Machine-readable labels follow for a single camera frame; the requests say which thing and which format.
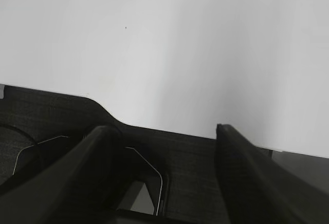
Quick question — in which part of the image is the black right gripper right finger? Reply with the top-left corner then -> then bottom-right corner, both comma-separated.
216,124 -> 328,223

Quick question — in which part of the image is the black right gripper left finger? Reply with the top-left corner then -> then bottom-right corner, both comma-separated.
1,126 -> 122,223

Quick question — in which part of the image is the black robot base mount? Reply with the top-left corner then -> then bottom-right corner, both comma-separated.
1,86 -> 230,223

